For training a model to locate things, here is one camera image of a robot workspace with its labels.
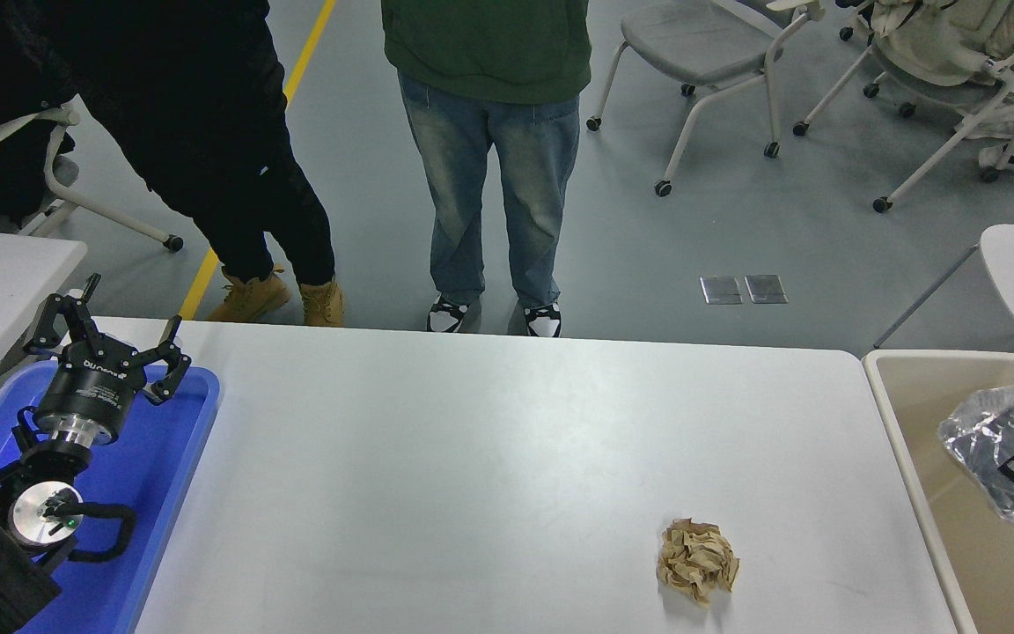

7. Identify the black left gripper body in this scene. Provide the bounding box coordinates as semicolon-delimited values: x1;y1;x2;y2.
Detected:
33;342;149;436

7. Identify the silver foil tray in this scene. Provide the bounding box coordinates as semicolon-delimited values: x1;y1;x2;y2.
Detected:
938;365;1014;525

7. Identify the tan paper ball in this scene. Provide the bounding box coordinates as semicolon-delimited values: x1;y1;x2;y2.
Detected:
656;518;740;608

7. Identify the large pale plastic bin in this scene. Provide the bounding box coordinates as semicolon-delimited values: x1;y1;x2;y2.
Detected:
861;349;1014;634

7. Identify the blue plastic tray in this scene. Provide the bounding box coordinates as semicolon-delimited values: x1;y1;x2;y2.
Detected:
0;359;222;634

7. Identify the cream jacket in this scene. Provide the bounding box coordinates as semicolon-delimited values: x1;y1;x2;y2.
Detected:
855;0;1014;87

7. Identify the grey seat wheeled chair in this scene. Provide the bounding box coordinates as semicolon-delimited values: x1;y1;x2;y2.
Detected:
586;0;825;197

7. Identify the white frame office chair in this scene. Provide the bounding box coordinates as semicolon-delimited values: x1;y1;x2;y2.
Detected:
0;97;184;254

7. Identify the white frame wheeled chair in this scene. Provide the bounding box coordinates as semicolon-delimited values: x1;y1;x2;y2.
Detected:
790;0;1014;213

